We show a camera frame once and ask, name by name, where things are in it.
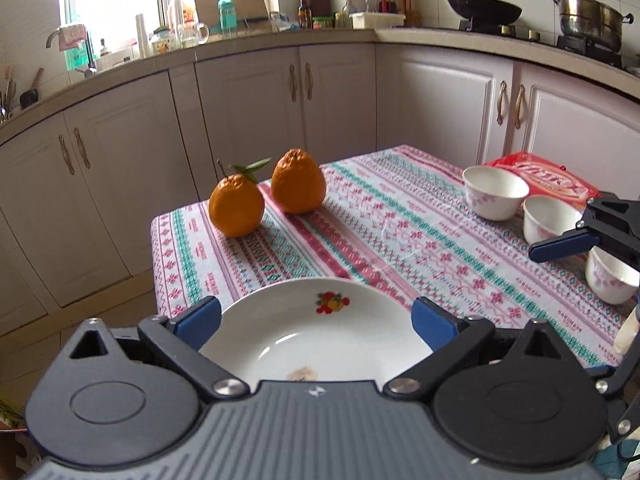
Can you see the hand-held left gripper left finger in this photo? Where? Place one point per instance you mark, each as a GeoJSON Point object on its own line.
{"type": "Point", "coordinates": [200, 320]}

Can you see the green dish soap bottle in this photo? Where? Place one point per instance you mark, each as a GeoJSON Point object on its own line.
{"type": "Point", "coordinates": [75, 58]}

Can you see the white bowl with pink flowers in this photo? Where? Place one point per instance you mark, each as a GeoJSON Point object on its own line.
{"type": "Point", "coordinates": [547, 215]}
{"type": "Point", "coordinates": [612, 280]}
{"type": "Point", "coordinates": [495, 200]}

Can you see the orange with green leaf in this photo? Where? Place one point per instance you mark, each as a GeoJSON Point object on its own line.
{"type": "Point", "coordinates": [236, 205]}

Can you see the clear glass bottle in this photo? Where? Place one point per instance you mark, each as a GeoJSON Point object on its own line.
{"type": "Point", "coordinates": [370, 1]}

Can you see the gas stove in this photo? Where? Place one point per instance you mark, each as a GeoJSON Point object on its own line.
{"type": "Point", "coordinates": [590, 47]}

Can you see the green packet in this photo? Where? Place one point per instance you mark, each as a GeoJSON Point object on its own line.
{"type": "Point", "coordinates": [322, 22]}

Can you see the white plastic tray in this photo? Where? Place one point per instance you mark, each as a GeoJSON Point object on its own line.
{"type": "Point", "coordinates": [377, 20]}

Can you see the small white bottle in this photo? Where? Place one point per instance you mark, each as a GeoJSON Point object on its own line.
{"type": "Point", "coordinates": [349, 7]}

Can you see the white plate with fruit print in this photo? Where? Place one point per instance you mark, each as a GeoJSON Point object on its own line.
{"type": "Point", "coordinates": [310, 340]}

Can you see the teal water bottle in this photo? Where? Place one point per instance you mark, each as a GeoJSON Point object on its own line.
{"type": "Point", "coordinates": [227, 17]}

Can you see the clear glass mug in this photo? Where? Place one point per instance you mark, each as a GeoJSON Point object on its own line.
{"type": "Point", "coordinates": [192, 35]}

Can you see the wooden cutting board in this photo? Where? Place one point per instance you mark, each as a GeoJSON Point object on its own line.
{"type": "Point", "coordinates": [250, 7]}

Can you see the person's right hand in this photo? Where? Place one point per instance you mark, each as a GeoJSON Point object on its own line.
{"type": "Point", "coordinates": [627, 332]}

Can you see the metal faucet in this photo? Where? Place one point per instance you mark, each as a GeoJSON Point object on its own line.
{"type": "Point", "coordinates": [90, 55]}

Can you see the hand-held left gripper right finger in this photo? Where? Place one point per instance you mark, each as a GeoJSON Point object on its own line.
{"type": "Point", "coordinates": [432, 321]}

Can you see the dark soy sauce bottle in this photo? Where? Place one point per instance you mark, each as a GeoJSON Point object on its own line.
{"type": "Point", "coordinates": [305, 17]}

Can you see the small soap dispenser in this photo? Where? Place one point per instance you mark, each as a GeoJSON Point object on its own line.
{"type": "Point", "coordinates": [104, 49]}

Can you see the white kitchen cabinets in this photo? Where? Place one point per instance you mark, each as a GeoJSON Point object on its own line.
{"type": "Point", "coordinates": [250, 110]}

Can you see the printed glass jar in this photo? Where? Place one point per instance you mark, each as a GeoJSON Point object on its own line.
{"type": "Point", "coordinates": [161, 42]}

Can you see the steel pot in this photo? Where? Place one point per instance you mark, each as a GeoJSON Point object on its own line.
{"type": "Point", "coordinates": [590, 20]}

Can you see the pink cloth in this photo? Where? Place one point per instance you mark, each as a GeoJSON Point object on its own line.
{"type": "Point", "coordinates": [70, 37]}

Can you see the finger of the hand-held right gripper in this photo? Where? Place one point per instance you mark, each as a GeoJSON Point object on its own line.
{"type": "Point", "coordinates": [622, 395]}
{"type": "Point", "coordinates": [560, 247]}

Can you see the kitchen countertop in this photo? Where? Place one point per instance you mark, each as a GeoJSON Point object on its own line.
{"type": "Point", "coordinates": [300, 40]}

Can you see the utensil holder with utensils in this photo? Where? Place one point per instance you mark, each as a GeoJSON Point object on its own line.
{"type": "Point", "coordinates": [6, 95]}

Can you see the black wok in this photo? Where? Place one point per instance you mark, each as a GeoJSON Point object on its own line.
{"type": "Point", "coordinates": [485, 10]}

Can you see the small black pot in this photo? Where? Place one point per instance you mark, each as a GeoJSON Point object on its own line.
{"type": "Point", "coordinates": [30, 97]}

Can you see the stack of white plastic cups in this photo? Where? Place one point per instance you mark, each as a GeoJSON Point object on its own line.
{"type": "Point", "coordinates": [142, 37]}

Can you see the patterned tablecloth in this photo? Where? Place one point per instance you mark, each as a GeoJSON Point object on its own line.
{"type": "Point", "coordinates": [400, 240]}

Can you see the red snack box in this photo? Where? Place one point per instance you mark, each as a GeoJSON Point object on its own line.
{"type": "Point", "coordinates": [550, 175]}

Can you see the clear plastic oil bottle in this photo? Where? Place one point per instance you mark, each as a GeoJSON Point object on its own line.
{"type": "Point", "coordinates": [176, 10]}

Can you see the bumpy orange without leaf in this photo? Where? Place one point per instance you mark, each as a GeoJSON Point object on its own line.
{"type": "Point", "coordinates": [298, 182]}

